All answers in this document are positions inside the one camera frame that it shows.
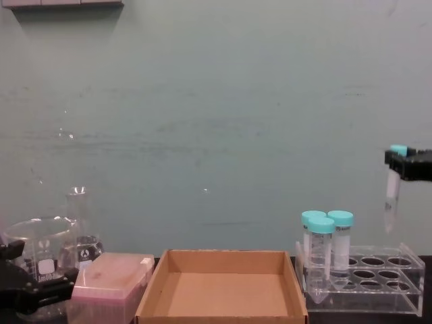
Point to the shallow brown cardboard tray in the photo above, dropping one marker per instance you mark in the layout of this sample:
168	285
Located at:
222	290

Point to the clear glass conical flask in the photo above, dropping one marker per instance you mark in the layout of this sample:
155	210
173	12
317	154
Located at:
84	236

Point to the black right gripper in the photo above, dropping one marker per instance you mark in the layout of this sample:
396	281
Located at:
420	168

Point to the clear glass beaker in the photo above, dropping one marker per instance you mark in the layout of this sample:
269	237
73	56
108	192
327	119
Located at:
40	246

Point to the clear acrylic tube rack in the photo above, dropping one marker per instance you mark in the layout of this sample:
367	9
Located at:
378	287

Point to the grey wall shelf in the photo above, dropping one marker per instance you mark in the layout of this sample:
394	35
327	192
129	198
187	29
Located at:
67	2

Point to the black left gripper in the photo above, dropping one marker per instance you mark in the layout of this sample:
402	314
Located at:
11	290

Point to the clear tube with teal cap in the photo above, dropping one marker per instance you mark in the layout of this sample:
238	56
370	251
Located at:
341	236
320	243
312	216
392	195

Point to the pink pipette tip box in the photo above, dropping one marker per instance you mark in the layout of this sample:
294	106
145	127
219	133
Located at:
111	280

